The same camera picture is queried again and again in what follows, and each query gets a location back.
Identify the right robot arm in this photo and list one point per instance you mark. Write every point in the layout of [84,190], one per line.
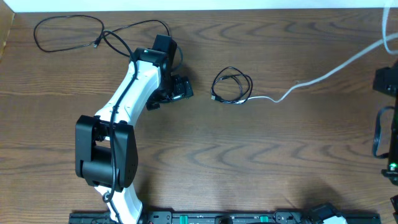
[385,82]

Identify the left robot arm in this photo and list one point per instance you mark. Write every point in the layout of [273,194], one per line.
[105,144]

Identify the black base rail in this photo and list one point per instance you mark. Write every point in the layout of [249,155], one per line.
[237,218]

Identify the cardboard box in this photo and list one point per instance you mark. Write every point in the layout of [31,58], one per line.
[6,21]

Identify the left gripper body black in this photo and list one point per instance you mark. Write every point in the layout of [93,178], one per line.
[174,91]

